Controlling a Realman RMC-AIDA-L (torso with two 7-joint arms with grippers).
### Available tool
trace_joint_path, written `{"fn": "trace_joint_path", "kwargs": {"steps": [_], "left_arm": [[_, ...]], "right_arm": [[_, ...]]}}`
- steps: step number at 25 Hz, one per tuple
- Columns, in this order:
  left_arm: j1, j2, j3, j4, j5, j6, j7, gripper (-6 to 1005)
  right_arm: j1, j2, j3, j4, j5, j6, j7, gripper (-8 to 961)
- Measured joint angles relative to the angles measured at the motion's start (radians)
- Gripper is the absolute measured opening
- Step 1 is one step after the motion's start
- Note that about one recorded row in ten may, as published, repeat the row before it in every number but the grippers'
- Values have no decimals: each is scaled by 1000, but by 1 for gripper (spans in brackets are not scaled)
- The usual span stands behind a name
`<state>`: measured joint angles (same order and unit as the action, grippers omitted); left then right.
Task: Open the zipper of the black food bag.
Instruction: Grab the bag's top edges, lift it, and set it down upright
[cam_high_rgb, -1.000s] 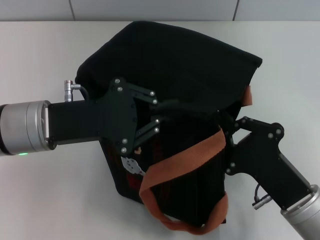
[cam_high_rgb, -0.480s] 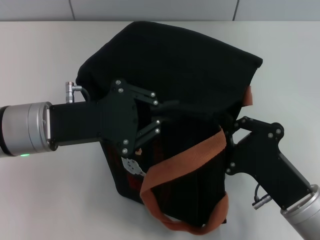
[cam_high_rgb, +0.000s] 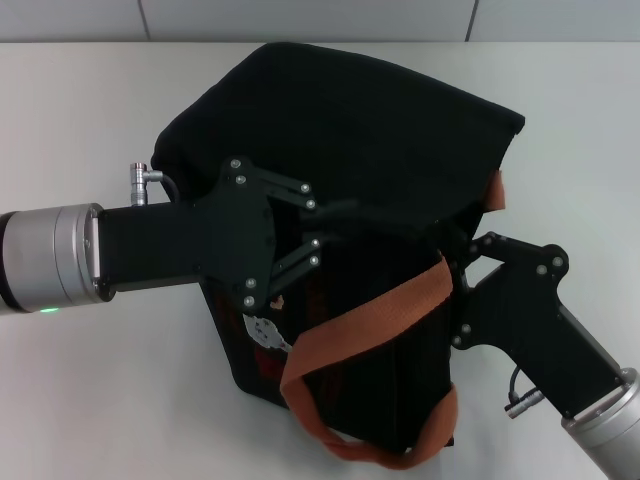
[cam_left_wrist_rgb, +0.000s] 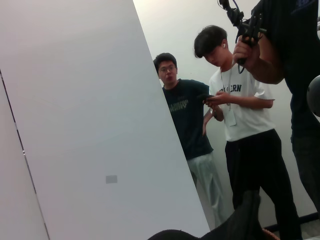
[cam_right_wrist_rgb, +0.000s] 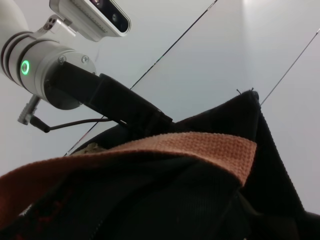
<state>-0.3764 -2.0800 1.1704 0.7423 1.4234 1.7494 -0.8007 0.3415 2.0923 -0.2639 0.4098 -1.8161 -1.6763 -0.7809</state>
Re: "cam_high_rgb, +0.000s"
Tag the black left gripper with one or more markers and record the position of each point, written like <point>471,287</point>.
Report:
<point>185,245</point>

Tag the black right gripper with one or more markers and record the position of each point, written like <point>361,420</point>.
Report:
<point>525,320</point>

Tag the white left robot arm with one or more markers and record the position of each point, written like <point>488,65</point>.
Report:
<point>50,255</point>

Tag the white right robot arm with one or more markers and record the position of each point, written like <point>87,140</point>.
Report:
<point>610,435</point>

